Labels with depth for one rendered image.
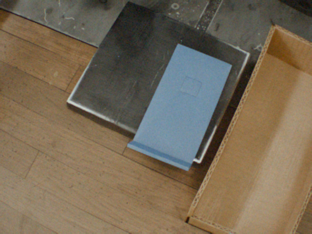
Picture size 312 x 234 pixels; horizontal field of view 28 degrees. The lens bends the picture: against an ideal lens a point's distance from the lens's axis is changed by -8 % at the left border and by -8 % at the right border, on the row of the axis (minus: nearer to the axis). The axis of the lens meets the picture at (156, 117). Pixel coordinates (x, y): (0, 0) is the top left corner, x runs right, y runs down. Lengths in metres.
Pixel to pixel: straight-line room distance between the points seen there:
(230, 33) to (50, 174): 0.29
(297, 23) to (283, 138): 0.18
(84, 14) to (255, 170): 0.30
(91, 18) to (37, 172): 0.22
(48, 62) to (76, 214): 0.20
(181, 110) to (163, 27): 0.12
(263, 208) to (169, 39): 0.24
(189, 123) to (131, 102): 0.07
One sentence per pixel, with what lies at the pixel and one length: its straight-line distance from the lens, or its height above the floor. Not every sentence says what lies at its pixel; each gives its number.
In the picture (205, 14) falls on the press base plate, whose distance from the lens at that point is 0.85.
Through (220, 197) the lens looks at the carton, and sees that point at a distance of 0.74.
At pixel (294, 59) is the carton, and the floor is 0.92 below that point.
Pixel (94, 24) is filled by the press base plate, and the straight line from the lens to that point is 0.84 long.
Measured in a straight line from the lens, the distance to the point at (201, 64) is 0.78.
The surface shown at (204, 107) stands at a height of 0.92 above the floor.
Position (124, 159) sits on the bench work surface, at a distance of 0.76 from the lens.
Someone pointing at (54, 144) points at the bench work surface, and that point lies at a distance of 0.77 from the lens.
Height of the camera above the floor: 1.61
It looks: 66 degrees down
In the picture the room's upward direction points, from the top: 7 degrees clockwise
